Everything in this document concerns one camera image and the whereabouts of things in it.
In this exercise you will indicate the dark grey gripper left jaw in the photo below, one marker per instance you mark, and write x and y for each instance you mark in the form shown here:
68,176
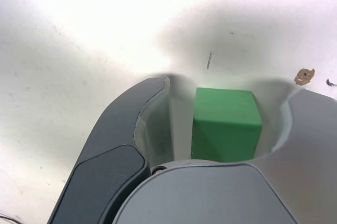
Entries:
105,155

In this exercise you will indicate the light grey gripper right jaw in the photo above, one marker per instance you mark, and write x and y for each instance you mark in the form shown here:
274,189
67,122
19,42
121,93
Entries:
237,195

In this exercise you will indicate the green cube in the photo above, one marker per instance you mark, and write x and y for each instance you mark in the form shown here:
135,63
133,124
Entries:
226,124

